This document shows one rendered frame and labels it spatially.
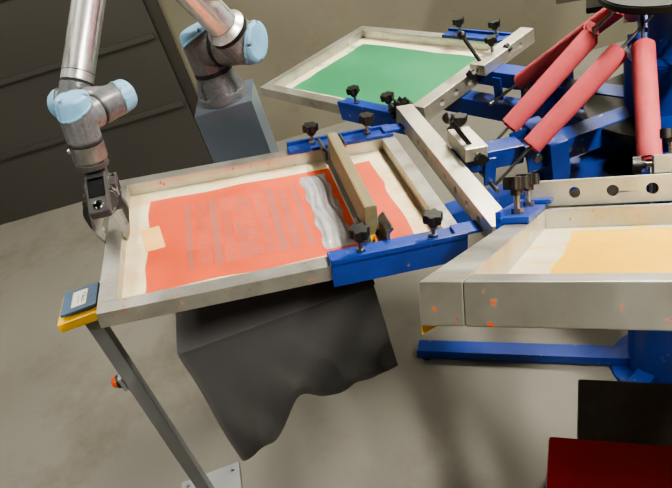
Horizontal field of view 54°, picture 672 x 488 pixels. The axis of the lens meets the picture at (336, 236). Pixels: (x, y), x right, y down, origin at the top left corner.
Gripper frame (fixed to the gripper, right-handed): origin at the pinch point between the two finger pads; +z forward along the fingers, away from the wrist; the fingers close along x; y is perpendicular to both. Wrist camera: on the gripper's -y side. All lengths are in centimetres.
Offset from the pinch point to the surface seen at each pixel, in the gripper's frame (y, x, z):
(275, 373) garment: -22, -31, 33
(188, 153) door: 272, -3, 106
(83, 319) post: 5.4, 15.4, 25.4
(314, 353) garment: -21, -41, 30
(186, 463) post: 10, 3, 95
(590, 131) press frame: -3, -120, -7
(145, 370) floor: 90, 26, 123
